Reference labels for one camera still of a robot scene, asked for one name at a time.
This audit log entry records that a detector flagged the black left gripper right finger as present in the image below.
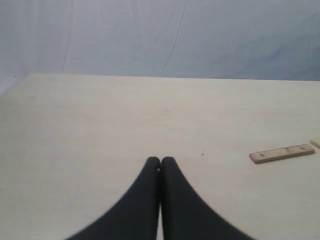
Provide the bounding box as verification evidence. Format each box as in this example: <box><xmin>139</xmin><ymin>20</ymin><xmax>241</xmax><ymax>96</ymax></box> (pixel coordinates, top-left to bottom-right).
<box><xmin>160</xmin><ymin>156</ymin><xmax>252</xmax><ymax>240</ymax></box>

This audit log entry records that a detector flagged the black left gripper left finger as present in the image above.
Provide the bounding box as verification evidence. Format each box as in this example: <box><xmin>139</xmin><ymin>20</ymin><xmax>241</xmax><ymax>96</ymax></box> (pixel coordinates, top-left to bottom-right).
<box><xmin>69</xmin><ymin>156</ymin><xmax>161</xmax><ymax>240</ymax></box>

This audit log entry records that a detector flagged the short wooden stick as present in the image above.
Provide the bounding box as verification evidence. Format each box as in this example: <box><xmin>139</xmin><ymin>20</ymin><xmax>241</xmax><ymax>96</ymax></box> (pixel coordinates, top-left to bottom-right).
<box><xmin>310</xmin><ymin>137</ymin><xmax>320</xmax><ymax>149</ymax></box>

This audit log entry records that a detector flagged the blue grey backdrop cloth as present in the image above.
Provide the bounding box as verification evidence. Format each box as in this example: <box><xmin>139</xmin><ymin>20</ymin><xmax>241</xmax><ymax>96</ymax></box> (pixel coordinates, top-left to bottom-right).
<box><xmin>0</xmin><ymin>0</ymin><xmax>320</xmax><ymax>92</ymax></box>

